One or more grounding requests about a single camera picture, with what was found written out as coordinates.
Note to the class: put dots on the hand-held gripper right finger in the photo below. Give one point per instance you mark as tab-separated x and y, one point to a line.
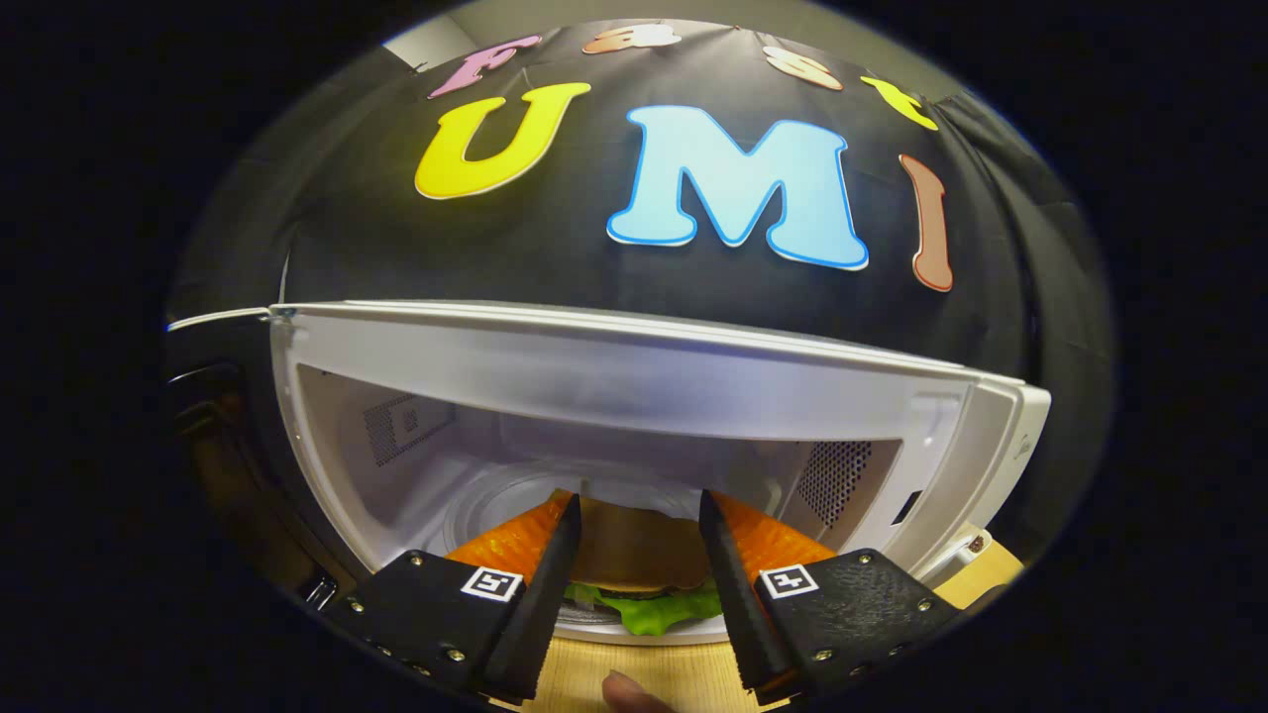
738	604

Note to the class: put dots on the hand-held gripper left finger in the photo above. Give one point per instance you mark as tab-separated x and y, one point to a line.
540	604

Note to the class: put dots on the brown bread lettuce sandwich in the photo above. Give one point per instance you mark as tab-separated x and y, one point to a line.
639	555

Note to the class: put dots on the white microwave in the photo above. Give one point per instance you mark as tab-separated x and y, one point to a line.
634	386

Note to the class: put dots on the black backdrop cloth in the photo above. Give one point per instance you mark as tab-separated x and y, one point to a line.
594	257

